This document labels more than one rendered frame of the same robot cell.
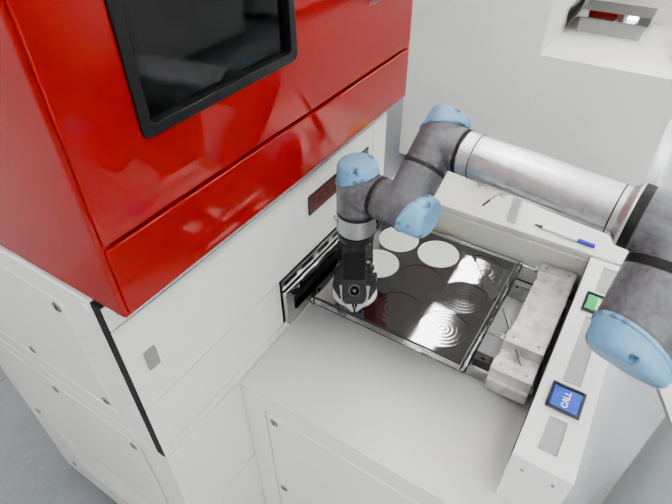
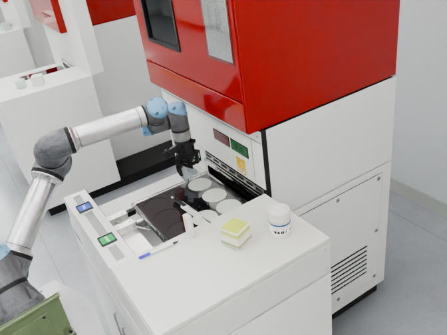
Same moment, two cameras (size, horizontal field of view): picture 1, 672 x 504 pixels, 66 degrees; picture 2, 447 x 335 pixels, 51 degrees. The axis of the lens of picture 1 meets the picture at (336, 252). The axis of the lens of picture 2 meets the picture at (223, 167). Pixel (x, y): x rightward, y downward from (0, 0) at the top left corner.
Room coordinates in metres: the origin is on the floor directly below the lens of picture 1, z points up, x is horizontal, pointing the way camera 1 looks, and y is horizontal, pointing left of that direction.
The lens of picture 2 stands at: (1.73, -1.47, 1.94)
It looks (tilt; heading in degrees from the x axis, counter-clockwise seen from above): 30 degrees down; 119
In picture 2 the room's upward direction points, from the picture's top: 8 degrees counter-clockwise
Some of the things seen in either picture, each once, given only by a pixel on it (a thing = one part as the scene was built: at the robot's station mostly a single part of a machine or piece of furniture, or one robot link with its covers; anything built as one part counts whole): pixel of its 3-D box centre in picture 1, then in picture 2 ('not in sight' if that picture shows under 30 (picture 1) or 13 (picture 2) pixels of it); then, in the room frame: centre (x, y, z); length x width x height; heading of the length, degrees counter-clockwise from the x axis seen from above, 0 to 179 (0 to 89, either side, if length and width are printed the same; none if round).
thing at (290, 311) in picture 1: (338, 253); (233, 185); (0.97, -0.01, 0.89); 0.44 x 0.02 x 0.10; 147
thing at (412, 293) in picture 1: (418, 280); (191, 206); (0.87, -0.19, 0.90); 0.34 x 0.34 x 0.01; 57
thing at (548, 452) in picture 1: (573, 370); (100, 238); (0.61, -0.46, 0.89); 0.55 x 0.09 x 0.14; 147
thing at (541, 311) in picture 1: (532, 331); (134, 242); (0.74, -0.42, 0.87); 0.36 x 0.08 x 0.03; 147
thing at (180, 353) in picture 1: (287, 252); (210, 143); (0.83, 0.10, 1.02); 0.82 x 0.03 x 0.40; 147
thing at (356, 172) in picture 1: (358, 187); (177, 117); (0.78, -0.04, 1.21); 0.09 x 0.08 x 0.11; 49
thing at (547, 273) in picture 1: (556, 276); not in sight; (0.88, -0.51, 0.89); 0.08 x 0.03 x 0.03; 57
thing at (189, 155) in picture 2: (355, 251); (186, 151); (0.79, -0.04, 1.05); 0.09 x 0.08 x 0.12; 176
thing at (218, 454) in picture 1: (213, 363); (280, 223); (1.01, 0.39, 0.41); 0.82 x 0.71 x 0.82; 147
